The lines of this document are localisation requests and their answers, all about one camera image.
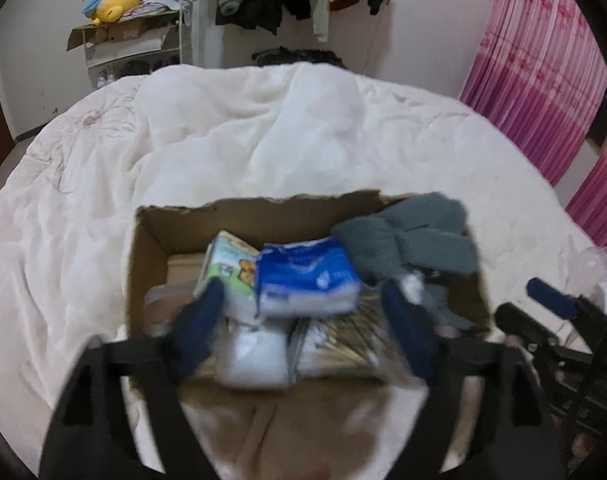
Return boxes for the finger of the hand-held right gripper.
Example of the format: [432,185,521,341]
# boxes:
[527,277,607,322]
[494,302,567,358]

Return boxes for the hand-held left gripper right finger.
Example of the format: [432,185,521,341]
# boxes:
[381,279,568,480]

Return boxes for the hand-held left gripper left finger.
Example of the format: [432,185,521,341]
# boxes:
[38,279,230,480]

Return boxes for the dark grey sock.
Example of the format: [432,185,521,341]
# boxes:
[416,277,477,332]

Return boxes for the white socks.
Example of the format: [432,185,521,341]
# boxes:
[214,319,292,389]

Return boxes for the green yellow printed packet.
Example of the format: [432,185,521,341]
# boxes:
[193,230,262,322]

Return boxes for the clear packet of wooden sticks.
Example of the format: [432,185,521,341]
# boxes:
[288,290,427,387]

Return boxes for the brown cardboard box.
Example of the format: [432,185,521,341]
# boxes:
[124,189,494,396]

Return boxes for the grey socks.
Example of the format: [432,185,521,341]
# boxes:
[331,191,480,283]

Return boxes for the blue white tissue pack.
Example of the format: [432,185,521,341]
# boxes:
[256,237,361,318]

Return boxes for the clear plastic bag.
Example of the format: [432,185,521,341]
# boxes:
[568,245,607,296]

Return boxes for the narrow pink curtain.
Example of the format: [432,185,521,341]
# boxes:
[566,120,607,281]

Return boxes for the white fluffy blanket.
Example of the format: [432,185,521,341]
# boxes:
[0,62,607,480]

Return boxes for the white shelf rack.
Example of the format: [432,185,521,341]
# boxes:
[83,0,194,92]

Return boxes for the dark clothes pile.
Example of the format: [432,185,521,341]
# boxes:
[252,46,349,70]

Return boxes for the cardboard box with flaps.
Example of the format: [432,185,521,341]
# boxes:
[66,10,181,53]

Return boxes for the yellow plush toy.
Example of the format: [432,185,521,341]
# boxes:
[92,0,146,27]

